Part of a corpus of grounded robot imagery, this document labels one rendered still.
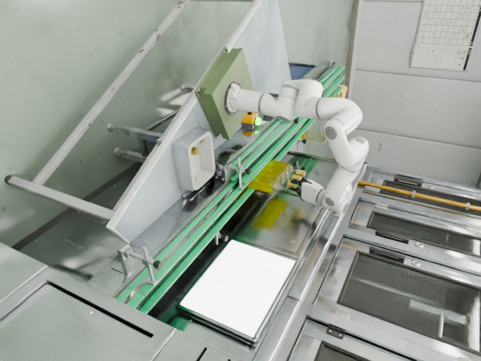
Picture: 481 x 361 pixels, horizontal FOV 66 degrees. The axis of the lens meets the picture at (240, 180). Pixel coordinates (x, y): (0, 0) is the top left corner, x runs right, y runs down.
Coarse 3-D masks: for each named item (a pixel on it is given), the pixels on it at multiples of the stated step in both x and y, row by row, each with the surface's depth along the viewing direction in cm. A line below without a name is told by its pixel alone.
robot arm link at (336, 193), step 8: (344, 168) 148; (336, 176) 152; (344, 176) 150; (352, 176) 149; (328, 184) 155; (336, 184) 151; (344, 184) 150; (328, 192) 156; (336, 192) 152; (344, 192) 159; (328, 200) 158; (336, 200) 155
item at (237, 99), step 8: (232, 88) 167; (232, 96) 166; (240, 96) 165; (248, 96) 163; (256, 96) 162; (232, 104) 168; (240, 104) 166; (248, 104) 163; (256, 104) 162; (256, 112) 165
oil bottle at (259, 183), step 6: (252, 180) 183; (258, 180) 182; (264, 180) 182; (270, 180) 181; (276, 180) 181; (246, 186) 187; (252, 186) 185; (258, 186) 183; (264, 186) 181; (270, 186) 180; (276, 186) 179; (270, 192) 181; (276, 192) 181
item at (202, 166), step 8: (208, 136) 162; (192, 144) 151; (200, 144) 166; (208, 144) 164; (200, 152) 169; (208, 152) 167; (192, 160) 166; (200, 160) 171; (208, 160) 170; (192, 168) 154; (200, 168) 173; (208, 168) 172; (192, 176) 156; (200, 176) 169; (208, 176) 169; (200, 184) 164
